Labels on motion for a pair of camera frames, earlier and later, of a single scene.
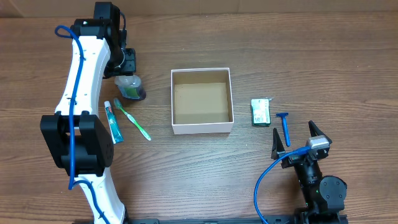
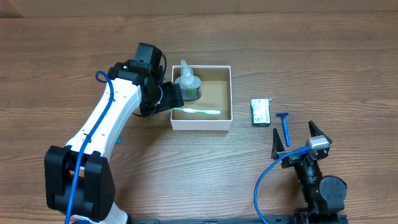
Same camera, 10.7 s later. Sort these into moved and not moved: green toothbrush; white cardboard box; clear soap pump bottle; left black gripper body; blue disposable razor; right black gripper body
Moved: clear soap pump bottle; green toothbrush; left black gripper body
Not moved: right black gripper body; white cardboard box; blue disposable razor
